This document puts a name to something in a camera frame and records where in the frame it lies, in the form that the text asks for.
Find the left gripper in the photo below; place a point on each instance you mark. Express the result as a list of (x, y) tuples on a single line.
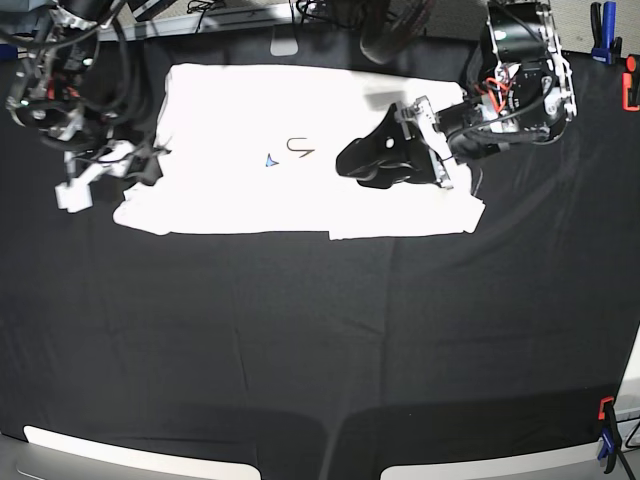
[(406, 147)]

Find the blue clamp back right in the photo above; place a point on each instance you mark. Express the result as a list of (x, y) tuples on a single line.
[(607, 46)]

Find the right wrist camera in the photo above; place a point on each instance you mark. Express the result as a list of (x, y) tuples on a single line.
[(73, 197)]

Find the red clamp back right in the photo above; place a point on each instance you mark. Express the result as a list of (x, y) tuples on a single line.
[(630, 84)]

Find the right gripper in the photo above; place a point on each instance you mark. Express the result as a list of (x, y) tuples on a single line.
[(119, 159)]

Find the red clamp front right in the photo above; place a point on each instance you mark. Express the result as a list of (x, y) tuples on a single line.
[(609, 435)]

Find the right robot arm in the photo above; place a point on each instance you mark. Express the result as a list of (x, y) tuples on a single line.
[(96, 133)]

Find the black table cloth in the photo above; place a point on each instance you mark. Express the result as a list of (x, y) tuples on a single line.
[(513, 334)]

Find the red clamp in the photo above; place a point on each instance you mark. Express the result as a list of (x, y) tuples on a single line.
[(630, 84), (609, 435)]

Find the black camera pole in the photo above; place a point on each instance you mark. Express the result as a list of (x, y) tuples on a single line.
[(380, 41)]

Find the white printed t-shirt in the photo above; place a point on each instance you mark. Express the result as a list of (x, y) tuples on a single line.
[(252, 149)]

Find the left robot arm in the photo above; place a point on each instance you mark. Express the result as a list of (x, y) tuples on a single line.
[(519, 92)]

